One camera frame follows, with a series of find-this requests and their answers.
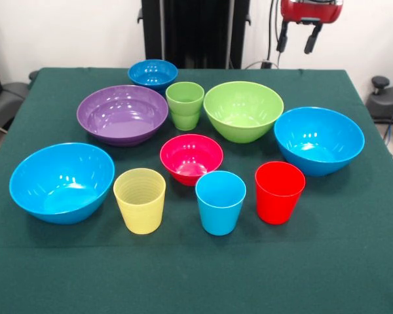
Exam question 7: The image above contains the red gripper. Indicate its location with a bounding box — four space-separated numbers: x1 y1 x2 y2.
276 0 343 55

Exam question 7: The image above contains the pink bowl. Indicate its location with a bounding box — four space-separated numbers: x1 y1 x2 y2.
159 133 225 187

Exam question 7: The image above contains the yellow cup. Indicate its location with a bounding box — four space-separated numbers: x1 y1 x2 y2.
113 167 167 235

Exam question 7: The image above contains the light blue cup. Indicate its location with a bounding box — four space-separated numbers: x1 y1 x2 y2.
195 170 247 236

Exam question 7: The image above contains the black wall cable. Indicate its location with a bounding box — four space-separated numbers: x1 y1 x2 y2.
242 0 282 69

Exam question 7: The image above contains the small dark blue bowl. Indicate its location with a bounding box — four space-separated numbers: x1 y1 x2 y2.
128 59 179 92

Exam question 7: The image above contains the dark green tablecloth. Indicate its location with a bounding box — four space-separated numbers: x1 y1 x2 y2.
0 67 393 314

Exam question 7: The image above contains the large light blue bowl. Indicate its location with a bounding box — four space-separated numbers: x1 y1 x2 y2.
274 106 365 177
9 142 116 225

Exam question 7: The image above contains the purple bowl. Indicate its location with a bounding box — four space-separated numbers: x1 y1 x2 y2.
76 84 170 147

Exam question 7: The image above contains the red cup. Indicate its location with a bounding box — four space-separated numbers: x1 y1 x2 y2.
255 161 307 226

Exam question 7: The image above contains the green bowl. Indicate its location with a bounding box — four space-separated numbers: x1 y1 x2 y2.
203 80 285 144

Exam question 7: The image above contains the grey pedestal foot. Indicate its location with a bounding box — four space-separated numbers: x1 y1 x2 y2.
0 81 31 131
365 75 393 120

